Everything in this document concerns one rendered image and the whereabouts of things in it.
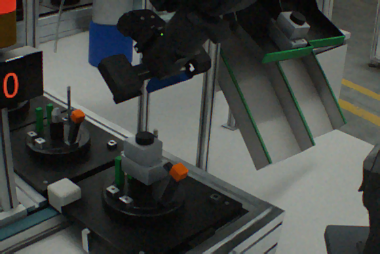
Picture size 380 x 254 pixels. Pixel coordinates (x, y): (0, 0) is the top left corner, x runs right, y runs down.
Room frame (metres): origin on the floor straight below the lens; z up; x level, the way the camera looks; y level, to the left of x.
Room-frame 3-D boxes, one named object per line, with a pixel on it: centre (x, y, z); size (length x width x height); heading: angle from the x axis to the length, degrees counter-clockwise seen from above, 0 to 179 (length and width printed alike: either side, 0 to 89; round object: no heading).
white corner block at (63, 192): (0.72, 0.21, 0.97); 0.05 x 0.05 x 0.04; 50
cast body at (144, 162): (0.74, 0.08, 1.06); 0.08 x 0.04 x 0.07; 50
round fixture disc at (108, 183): (0.73, 0.07, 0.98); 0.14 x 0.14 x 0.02
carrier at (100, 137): (0.90, 0.27, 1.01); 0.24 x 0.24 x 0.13; 50
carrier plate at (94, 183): (0.73, 0.07, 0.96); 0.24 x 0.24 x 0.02; 50
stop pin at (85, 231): (0.64, 0.15, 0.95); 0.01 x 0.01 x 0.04; 50
